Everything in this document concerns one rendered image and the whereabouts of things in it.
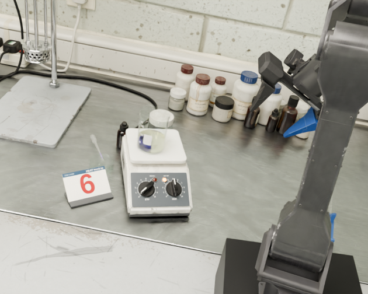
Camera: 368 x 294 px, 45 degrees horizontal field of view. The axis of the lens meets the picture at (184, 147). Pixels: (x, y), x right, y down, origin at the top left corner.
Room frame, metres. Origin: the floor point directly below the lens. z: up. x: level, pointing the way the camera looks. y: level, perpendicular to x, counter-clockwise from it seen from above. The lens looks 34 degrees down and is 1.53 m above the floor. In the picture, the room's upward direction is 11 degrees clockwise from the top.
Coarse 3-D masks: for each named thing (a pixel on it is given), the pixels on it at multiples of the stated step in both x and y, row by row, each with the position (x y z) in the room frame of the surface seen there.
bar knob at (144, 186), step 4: (140, 184) 0.68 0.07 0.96; (144, 184) 0.68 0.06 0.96; (148, 184) 0.67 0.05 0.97; (152, 184) 0.68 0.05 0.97; (140, 188) 0.67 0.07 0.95; (144, 188) 0.66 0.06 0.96; (148, 188) 0.67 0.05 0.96; (152, 188) 0.68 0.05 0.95; (140, 192) 0.67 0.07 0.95; (144, 192) 0.66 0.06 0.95; (148, 192) 0.67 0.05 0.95; (152, 192) 0.67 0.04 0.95; (144, 196) 0.66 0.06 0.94; (148, 196) 0.67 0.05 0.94
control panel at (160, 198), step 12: (132, 180) 0.69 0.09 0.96; (144, 180) 0.69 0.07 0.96; (168, 180) 0.71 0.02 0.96; (180, 180) 0.72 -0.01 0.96; (132, 192) 0.66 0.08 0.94; (156, 192) 0.68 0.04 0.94; (132, 204) 0.64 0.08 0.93; (144, 204) 0.65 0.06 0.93; (156, 204) 0.66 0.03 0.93; (168, 204) 0.66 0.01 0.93; (180, 204) 0.67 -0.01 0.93
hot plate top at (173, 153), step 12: (132, 132) 0.81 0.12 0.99; (168, 132) 0.84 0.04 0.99; (132, 144) 0.77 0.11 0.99; (168, 144) 0.79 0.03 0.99; (180, 144) 0.80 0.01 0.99; (132, 156) 0.72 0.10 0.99; (144, 156) 0.73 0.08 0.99; (156, 156) 0.74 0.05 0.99; (168, 156) 0.75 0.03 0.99; (180, 156) 0.76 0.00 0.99
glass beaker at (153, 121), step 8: (144, 112) 0.79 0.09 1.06; (152, 112) 0.80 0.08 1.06; (160, 112) 0.80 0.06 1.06; (144, 120) 0.74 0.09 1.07; (152, 120) 0.80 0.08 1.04; (160, 120) 0.80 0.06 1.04; (168, 120) 0.76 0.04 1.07; (144, 128) 0.74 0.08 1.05; (152, 128) 0.74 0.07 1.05; (160, 128) 0.75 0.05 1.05; (144, 136) 0.74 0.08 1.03; (152, 136) 0.74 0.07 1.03; (160, 136) 0.75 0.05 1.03; (136, 144) 0.76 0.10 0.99; (144, 144) 0.74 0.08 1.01; (152, 144) 0.74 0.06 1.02; (160, 144) 0.75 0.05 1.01; (144, 152) 0.74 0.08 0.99; (152, 152) 0.74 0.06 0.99; (160, 152) 0.75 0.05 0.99
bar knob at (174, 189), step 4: (172, 180) 0.70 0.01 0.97; (168, 184) 0.70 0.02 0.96; (172, 184) 0.69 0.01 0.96; (176, 184) 0.69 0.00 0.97; (168, 188) 0.69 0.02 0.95; (172, 188) 0.69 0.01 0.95; (176, 188) 0.68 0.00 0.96; (180, 188) 0.70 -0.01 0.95; (168, 192) 0.68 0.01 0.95; (172, 192) 0.68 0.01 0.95; (176, 192) 0.68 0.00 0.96; (180, 192) 0.69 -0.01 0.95; (172, 196) 0.68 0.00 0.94; (176, 196) 0.68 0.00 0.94
